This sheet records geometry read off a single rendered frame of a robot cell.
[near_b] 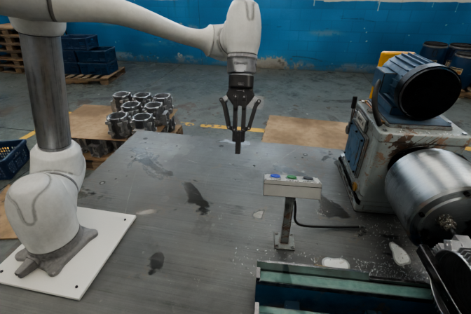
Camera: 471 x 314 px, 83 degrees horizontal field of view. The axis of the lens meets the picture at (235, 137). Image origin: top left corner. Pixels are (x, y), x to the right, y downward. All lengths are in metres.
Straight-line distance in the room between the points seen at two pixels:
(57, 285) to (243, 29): 0.92
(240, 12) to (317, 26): 5.20
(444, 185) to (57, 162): 1.15
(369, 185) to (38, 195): 1.08
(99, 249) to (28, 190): 0.30
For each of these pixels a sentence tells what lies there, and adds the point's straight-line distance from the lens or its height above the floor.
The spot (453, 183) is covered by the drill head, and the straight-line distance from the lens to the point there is 0.86.
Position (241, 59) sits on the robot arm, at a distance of 0.78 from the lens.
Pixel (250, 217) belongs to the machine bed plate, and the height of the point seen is 0.80.
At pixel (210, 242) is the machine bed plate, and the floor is 0.80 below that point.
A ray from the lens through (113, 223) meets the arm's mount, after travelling 1.13.
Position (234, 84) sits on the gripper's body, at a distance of 0.78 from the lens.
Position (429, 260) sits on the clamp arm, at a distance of 0.81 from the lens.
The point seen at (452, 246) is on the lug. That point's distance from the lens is 0.79.
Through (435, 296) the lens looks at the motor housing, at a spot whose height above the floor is 0.94.
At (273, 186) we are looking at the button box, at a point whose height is 1.06.
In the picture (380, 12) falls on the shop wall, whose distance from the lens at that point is 6.15.
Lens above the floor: 1.58
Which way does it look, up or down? 30 degrees down
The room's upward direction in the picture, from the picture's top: straight up
